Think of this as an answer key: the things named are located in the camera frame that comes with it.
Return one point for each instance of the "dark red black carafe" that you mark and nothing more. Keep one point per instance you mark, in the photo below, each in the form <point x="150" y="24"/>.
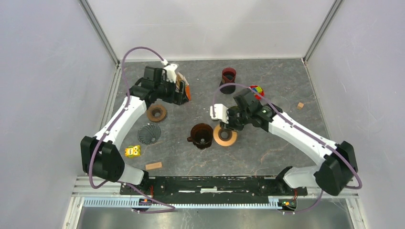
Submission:
<point x="228" y="76"/>

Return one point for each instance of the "orange coffee filter box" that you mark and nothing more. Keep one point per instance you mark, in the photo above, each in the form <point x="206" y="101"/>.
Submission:
<point x="180" y="79"/>

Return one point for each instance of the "brown glass dripper cup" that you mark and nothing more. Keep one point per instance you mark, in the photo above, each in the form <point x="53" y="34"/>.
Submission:
<point x="201" y="135"/>

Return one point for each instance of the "colourful toy block stack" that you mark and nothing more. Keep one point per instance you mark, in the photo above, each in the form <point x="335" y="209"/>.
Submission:
<point x="258" y="91"/>

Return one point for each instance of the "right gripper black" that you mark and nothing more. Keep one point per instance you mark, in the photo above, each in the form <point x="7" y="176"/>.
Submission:
<point x="230" y="125"/>

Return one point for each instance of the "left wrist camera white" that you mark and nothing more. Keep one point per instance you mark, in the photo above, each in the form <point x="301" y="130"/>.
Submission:
<point x="170" y="71"/>

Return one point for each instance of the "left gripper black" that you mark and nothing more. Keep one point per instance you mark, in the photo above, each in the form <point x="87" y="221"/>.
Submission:
<point x="175" y="98"/>

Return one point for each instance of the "small wooden cube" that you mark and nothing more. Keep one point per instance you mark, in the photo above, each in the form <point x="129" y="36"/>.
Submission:
<point x="300" y="106"/>

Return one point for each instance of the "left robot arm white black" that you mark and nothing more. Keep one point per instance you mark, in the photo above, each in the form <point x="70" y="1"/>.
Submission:
<point x="100" y="153"/>

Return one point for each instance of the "flat wooden block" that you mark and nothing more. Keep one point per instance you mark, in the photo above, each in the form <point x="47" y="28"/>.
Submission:
<point x="153" y="166"/>

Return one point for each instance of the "green glass dripper cup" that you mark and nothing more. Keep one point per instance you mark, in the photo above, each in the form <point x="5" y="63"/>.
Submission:
<point x="234" y="108"/>

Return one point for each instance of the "grey ribbed dripper cone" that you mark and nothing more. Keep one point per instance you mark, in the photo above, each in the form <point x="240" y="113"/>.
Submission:
<point x="149" y="134"/>

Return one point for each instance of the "clear glass dripper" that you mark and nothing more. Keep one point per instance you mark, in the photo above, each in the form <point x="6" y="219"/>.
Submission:
<point x="281" y="102"/>

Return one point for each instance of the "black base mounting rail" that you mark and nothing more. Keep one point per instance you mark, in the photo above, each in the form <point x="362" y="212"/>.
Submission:
<point x="217" y="189"/>

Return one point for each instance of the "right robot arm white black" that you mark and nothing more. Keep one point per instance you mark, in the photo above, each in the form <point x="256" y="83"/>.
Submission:
<point x="334" y="163"/>

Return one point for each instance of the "yellow green toy figure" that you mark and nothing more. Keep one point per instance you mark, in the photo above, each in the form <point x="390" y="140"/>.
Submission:
<point x="132" y="151"/>

